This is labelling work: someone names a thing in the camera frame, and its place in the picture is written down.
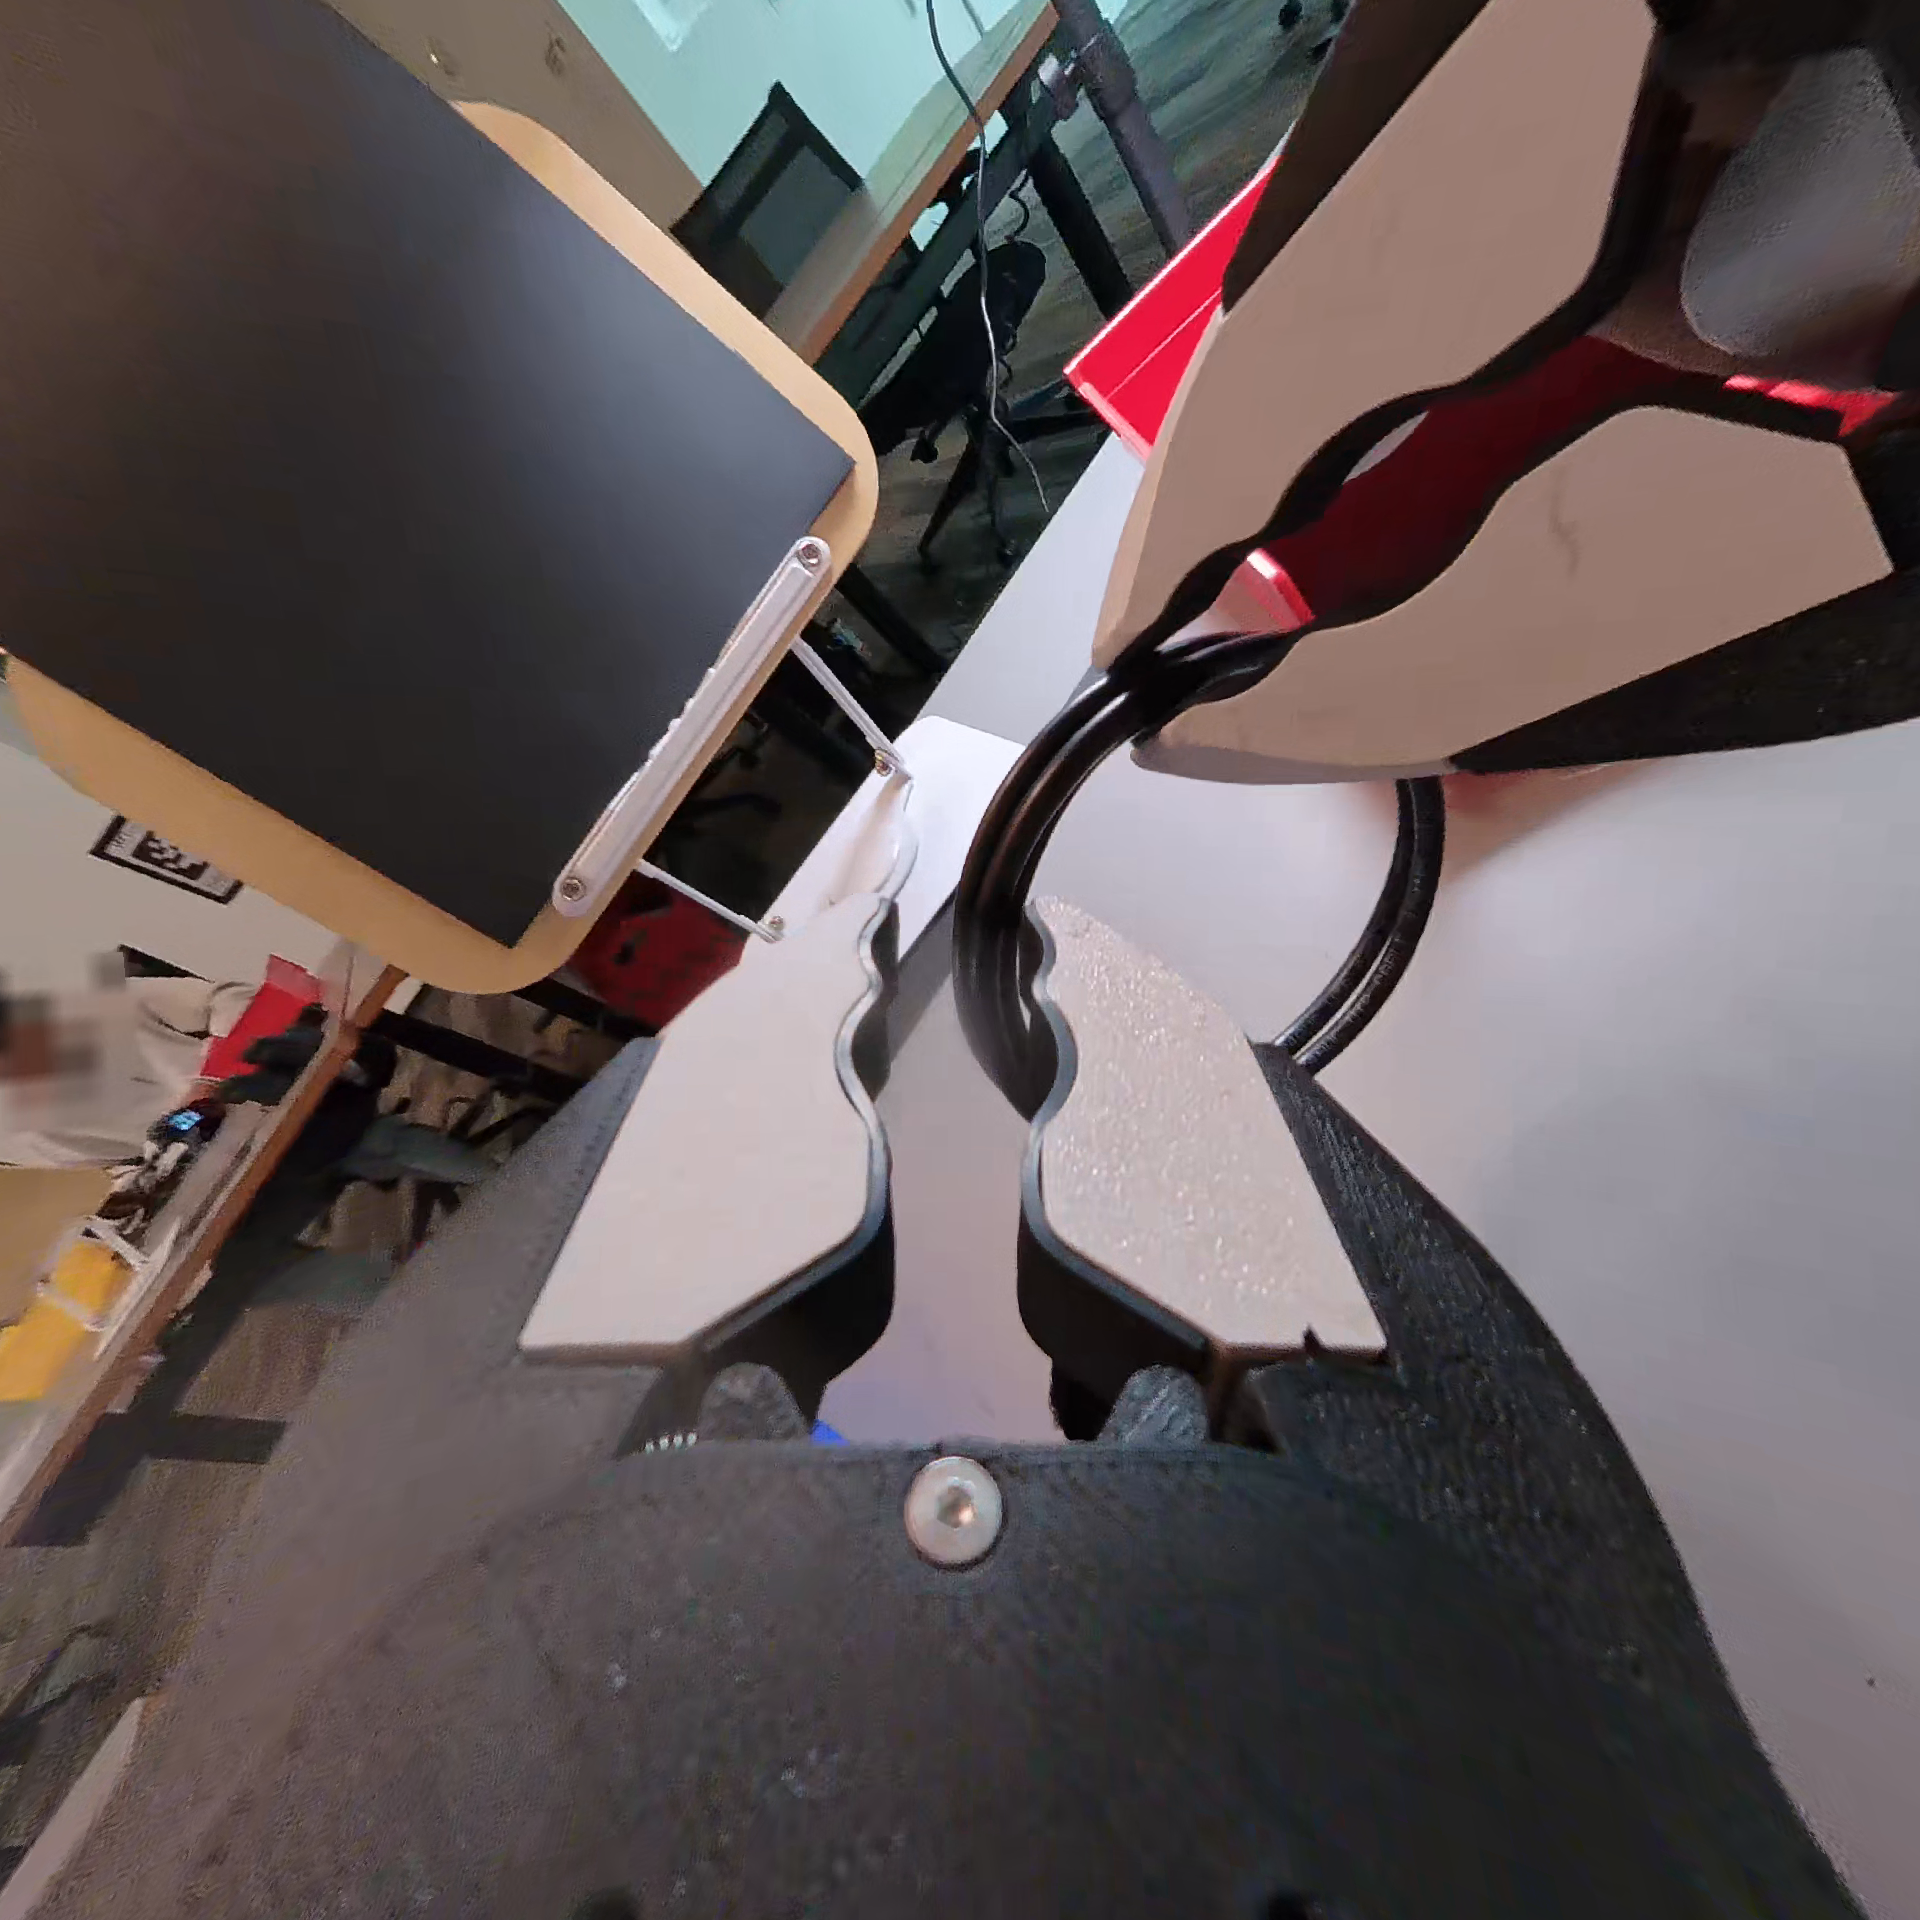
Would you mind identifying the black light stand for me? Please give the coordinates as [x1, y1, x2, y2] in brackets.
[1051, 0, 1197, 262]

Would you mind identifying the red storage bin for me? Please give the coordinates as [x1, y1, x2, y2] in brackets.
[1065, 149, 1895, 632]

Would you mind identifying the black screen wooden frame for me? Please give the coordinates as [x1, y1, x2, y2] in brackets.
[0, 0, 884, 994]

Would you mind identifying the small black white marker poster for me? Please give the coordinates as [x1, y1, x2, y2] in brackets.
[90, 812, 248, 908]

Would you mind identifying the red tote bag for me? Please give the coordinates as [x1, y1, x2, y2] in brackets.
[573, 876, 757, 1042]

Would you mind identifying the black network cable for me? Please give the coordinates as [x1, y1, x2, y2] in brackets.
[953, 632, 1449, 1117]

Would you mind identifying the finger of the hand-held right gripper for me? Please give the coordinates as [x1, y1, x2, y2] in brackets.
[1134, 408, 1897, 783]
[1092, 0, 1672, 677]

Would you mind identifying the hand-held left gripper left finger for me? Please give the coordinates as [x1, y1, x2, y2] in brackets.
[517, 892, 903, 1367]

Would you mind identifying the small yellow bin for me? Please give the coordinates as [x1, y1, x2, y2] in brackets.
[0, 1239, 136, 1409]

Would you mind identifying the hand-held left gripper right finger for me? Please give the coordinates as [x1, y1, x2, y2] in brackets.
[1019, 897, 1389, 1367]

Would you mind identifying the wooden edged table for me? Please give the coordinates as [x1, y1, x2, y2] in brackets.
[0, 960, 412, 1545]

